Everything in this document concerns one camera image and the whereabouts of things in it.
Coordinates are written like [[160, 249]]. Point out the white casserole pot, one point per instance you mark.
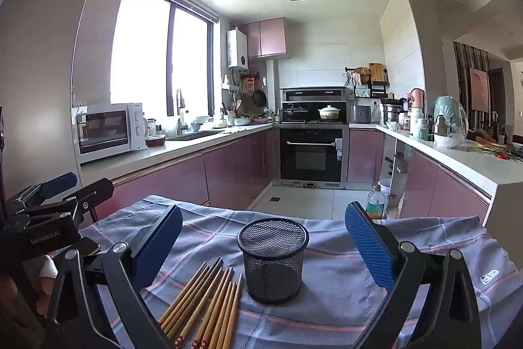
[[328, 112]]

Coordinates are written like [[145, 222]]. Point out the black built-in oven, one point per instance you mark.
[[312, 157]]

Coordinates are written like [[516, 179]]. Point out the black wall shelf rack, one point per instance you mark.
[[378, 89]]

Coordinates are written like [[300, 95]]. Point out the dark-framed kitchen window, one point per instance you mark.
[[139, 46]]

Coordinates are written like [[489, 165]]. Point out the bundle of wooden chopsticks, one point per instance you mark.
[[212, 304]]

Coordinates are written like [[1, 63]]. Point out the black cooking pot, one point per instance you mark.
[[295, 114]]

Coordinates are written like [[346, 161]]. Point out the white wall water heater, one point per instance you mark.
[[237, 48]]

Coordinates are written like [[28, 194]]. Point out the steel steamer pot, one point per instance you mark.
[[392, 112]]

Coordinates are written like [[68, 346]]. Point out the brown wall picture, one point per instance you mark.
[[479, 89]]

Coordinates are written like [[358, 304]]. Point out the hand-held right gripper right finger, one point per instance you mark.
[[369, 246]]

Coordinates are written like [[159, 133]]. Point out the brown smartphone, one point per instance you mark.
[[90, 246]]

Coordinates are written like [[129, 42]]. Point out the black hanging frying pan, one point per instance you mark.
[[260, 98]]

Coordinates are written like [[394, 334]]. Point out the white microwave oven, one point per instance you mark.
[[102, 132]]

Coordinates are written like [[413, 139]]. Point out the dark red bowl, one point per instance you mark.
[[155, 141]]

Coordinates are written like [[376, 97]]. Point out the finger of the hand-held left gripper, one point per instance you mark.
[[96, 191], [59, 183]]

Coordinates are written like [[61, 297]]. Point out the black range hood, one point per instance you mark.
[[314, 94]]

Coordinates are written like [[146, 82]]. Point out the white bowl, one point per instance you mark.
[[448, 141]]

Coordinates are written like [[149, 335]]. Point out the steel sink faucet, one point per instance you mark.
[[180, 116]]

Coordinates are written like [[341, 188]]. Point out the person's left hand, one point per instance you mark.
[[45, 270]]

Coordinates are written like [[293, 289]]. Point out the silver rice cooker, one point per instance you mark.
[[361, 114]]

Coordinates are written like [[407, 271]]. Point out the wooden cutting board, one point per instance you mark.
[[376, 72]]

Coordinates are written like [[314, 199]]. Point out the pink kettle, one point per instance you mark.
[[417, 101]]

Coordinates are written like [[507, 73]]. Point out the plastic cooking oil bottle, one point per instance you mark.
[[376, 206]]

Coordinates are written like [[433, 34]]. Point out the green plastic-covered appliance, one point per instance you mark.
[[449, 114]]

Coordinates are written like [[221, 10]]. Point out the pink base cabinet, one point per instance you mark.
[[229, 169], [445, 189]]

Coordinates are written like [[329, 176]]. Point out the black mesh pen holder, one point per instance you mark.
[[271, 275]]

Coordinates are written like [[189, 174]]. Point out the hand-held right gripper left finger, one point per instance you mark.
[[157, 246]]

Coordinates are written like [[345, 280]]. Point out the checked blue-grey tablecloth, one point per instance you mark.
[[327, 291]]

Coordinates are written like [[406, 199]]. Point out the white bucket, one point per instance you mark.
[[385, 188]]

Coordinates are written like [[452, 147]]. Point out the pink wall cabinet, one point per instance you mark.
[[265, 38]]

